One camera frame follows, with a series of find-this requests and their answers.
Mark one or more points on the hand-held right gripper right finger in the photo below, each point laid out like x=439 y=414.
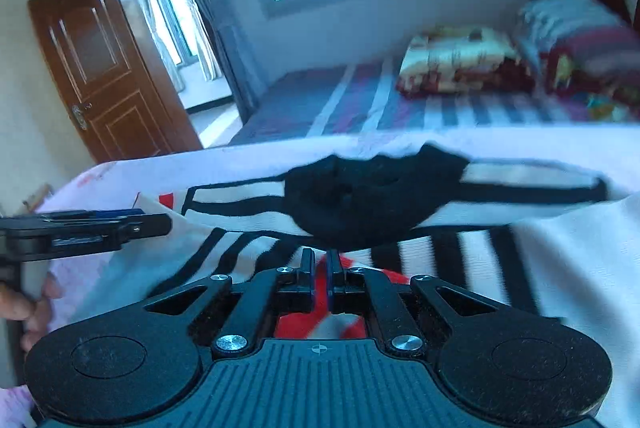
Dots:
x=333 y=273

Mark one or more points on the pink floral bed sheet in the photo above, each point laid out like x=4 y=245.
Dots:
x=200 y=163

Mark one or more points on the folded printed blanket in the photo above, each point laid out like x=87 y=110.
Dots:
x=460 y=58

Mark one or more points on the red patterned blanket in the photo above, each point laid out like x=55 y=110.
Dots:
x=595 y=63

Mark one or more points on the brown wooden door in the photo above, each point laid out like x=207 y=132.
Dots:
x=110 y=73

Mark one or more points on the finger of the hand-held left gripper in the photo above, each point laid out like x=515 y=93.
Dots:
x=100 y=214
x=147 y=225

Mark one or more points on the person's left hand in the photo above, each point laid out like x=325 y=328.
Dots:
x=37 y=315

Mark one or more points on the wooden nightstand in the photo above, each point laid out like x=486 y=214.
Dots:
x=37 y=198

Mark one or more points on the black white red striped shirt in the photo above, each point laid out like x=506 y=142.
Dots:
x=380 y=203

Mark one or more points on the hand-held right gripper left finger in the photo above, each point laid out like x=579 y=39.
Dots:
x=308 y=273

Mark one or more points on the striped pillow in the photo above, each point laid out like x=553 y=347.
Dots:
x=565 y=18

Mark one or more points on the white sheer curtain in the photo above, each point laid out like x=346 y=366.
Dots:
x=175 y=18

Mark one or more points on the grey curtain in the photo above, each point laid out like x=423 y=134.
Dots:
x=210 y=8

